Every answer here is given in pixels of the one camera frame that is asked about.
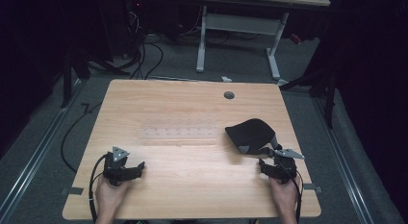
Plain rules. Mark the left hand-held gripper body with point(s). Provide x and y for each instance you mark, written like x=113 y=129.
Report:
x=116 y=168

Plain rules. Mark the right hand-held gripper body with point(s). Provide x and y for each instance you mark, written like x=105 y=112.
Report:
x=285 y=168

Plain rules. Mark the black cap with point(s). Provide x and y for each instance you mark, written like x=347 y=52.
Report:
x=251 y=134

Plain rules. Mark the person's left hand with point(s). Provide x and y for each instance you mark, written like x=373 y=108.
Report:
x=109 y=195

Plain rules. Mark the person's right hand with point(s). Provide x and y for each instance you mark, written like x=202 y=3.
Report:
x=285 y=196

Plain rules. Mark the grey tape strip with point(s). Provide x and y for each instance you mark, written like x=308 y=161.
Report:
x=312 y=187
x=72 y=191

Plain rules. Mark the clear plastic ruler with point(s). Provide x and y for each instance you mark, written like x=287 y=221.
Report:
x=179 y=133

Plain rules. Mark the black metal stand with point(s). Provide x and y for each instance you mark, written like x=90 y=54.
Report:
x=67 y=79
x=328 y=92

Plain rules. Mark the white paper scrap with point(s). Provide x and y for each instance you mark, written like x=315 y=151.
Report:
x=226 y=79

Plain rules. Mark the red object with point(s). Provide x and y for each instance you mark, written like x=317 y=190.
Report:
x=295 y=38

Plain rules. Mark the metal floor rail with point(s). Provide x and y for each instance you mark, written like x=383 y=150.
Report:
x=35 y=156
x=343 y=160

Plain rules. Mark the white desk with metal frame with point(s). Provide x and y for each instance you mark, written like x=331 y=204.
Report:
x=239 y=23

